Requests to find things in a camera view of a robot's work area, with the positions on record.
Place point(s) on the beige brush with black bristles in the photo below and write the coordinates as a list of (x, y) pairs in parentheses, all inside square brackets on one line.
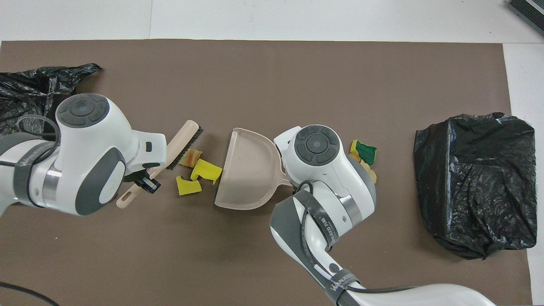
[(182, 138)]

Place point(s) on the beige plastic dustpan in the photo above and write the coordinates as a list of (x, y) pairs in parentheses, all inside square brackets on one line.
[(246, 170)]

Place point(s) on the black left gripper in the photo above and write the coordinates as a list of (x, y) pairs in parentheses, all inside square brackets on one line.
[(134, 176)]

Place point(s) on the small yellow sponge piece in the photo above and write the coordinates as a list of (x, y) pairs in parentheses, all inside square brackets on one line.
[(187, 187)]

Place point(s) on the pale bread chunk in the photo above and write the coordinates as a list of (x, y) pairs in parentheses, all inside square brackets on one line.
[(372, 175)]

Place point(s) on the pink bin with black bag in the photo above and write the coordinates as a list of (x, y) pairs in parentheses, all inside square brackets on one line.
[(25, 89)]

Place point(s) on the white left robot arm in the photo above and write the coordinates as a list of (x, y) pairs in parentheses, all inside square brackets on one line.
[(93, 140)]

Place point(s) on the dark ribbed panel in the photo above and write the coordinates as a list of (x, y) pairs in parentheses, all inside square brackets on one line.
[(529, 12)]

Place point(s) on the brown table mat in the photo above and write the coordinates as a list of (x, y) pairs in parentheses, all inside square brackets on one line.
[(170, 255)]

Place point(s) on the large striped croissant piece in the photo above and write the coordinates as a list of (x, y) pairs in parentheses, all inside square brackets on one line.
[(191, 158)]

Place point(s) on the large yellow sponge piece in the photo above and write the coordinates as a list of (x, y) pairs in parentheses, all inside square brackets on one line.
[(206, 170)]

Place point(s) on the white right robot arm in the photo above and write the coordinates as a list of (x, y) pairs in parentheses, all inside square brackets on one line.
[(331, 180)]

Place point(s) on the green and yellow sponge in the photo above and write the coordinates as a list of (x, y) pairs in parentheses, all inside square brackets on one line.
[(366, 152)]

